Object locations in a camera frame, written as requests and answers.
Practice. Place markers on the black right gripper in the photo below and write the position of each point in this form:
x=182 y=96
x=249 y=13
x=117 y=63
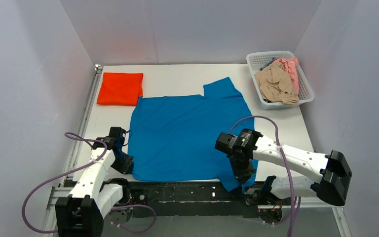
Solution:
x=243 y=173

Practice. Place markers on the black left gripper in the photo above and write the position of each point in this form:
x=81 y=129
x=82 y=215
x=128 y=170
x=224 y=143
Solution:
x=125 y=163

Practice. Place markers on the blue t shirt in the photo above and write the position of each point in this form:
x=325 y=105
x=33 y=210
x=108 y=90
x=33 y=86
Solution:
x=173 y=137

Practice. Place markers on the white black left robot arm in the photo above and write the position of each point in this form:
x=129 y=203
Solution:
x=81 y=213

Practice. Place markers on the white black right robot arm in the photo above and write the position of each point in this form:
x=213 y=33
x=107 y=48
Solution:
x=323 y=176

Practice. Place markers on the folded orange t shirt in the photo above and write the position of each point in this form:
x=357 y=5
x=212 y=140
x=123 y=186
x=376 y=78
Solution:
x=120 y=89

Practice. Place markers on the beige t shirt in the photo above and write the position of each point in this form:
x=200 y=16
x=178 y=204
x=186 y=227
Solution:
x=275 y=85

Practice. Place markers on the pink t shirt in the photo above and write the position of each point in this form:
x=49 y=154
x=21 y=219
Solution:
x=290 y=66

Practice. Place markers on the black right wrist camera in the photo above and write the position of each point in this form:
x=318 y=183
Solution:
x=245 y=142

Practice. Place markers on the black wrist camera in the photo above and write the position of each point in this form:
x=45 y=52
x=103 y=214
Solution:
x=245 y=142
x=117 y=137

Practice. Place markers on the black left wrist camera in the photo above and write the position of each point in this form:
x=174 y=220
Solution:
x=117 y=137

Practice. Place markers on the aluminium frame rail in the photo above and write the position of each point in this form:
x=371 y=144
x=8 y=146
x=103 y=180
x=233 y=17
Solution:
x=307 y=202

